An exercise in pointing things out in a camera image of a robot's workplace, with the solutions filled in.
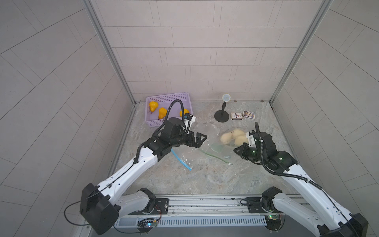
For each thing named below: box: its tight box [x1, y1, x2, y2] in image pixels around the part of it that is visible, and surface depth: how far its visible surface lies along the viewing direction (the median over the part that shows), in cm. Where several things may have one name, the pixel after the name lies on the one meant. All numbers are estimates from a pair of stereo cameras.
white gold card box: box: [229, 112, 244, 121], surface depth 107 cm
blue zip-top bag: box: [171, 141, 209, 171], surface depth 82 cm
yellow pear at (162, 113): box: [158, 107, 168, 120], surface depth 107 cm
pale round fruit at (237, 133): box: [231, 128, 246, 139], surface depth 94 cm
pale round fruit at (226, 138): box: [220, 132, 233, 145], surface depth 93 cm
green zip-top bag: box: [201, 143, 238, 166], surface depth 87 cm
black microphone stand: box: [214, 101, 230, 123], surface depth 108 cm
